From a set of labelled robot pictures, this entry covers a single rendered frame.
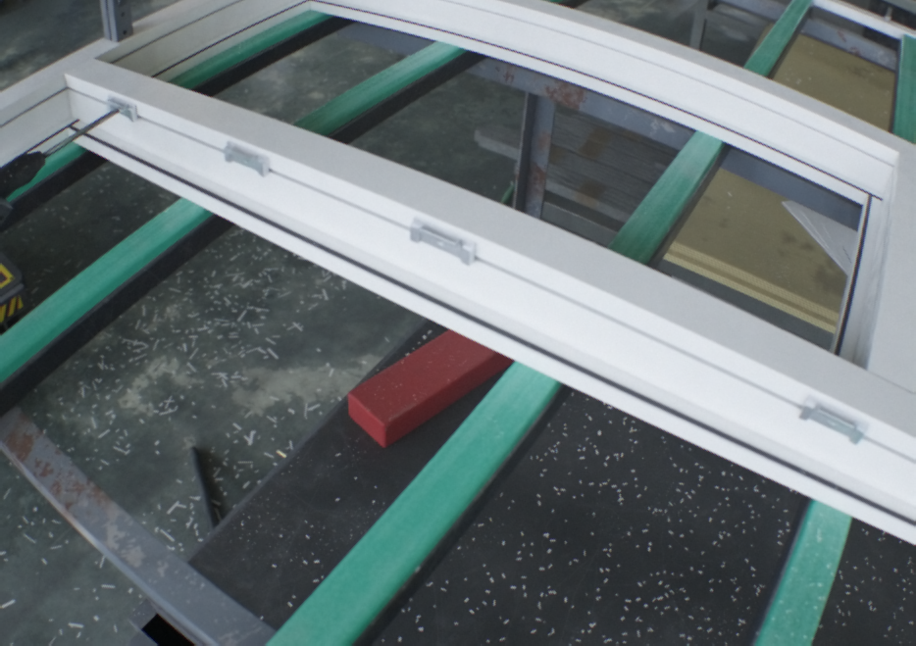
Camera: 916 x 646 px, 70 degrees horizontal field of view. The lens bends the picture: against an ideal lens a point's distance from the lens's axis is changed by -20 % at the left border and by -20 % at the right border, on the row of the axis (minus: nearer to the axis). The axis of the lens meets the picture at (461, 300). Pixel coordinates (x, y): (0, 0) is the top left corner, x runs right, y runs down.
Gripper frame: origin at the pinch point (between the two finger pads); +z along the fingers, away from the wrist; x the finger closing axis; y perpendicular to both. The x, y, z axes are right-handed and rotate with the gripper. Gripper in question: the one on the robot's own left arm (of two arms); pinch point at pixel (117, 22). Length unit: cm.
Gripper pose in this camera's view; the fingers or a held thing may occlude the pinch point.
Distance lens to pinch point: 92.7
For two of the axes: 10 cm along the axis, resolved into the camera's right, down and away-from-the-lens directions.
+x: -8.5, -3.9, 3.5
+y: 5.3, -5.5, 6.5
